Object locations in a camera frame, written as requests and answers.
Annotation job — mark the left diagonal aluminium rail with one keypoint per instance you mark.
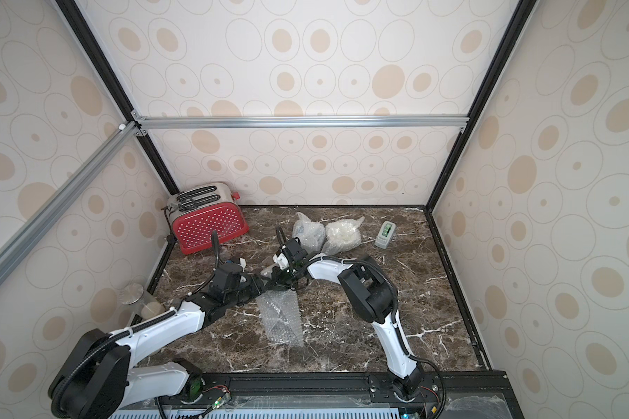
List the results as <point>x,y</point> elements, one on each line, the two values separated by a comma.
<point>27,237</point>

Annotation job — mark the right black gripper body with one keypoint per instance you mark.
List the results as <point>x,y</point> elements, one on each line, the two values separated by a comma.
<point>288,249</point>

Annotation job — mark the black right frame post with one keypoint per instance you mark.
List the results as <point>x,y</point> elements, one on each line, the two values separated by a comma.
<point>509,40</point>

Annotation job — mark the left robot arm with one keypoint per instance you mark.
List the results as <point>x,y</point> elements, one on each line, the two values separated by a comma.
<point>103,374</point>

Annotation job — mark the bubble wrap sheet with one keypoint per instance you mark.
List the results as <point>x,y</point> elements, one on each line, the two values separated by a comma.
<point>342,235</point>
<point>279,308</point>
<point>311,234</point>

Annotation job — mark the horizontal aluminium rail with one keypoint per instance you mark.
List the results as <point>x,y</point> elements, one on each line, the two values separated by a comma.
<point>293,122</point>

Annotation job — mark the red silver toaster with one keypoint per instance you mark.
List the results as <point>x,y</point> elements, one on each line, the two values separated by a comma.
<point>195,214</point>

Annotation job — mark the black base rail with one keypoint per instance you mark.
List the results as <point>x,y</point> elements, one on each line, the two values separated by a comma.
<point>469,394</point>

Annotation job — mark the black frame post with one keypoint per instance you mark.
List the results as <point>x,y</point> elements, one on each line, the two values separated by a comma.
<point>72,14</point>
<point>509,40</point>

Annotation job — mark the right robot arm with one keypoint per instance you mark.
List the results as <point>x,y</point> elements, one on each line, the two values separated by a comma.
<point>374,299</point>

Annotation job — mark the black left frame post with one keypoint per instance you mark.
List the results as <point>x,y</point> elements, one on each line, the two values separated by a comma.
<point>72,14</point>

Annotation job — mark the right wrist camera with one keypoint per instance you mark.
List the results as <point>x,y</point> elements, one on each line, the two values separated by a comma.
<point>281,260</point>

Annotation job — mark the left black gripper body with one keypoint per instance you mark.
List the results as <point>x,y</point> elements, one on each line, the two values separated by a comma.
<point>252,287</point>

